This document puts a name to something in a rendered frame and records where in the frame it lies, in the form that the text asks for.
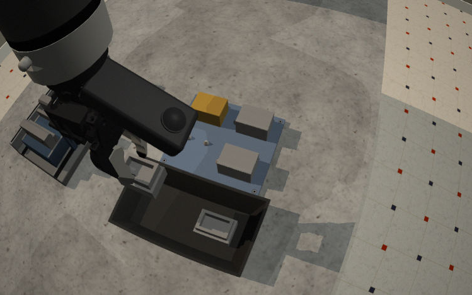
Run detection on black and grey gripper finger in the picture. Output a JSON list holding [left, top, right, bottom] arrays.
[[122, 129, 147, 159], [89, 138, 135, 184]]

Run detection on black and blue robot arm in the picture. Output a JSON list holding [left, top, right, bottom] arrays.
[[0, 0, 198, 156]]

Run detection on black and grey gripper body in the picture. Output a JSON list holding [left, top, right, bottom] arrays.
[[44, 47, 125, 150]]

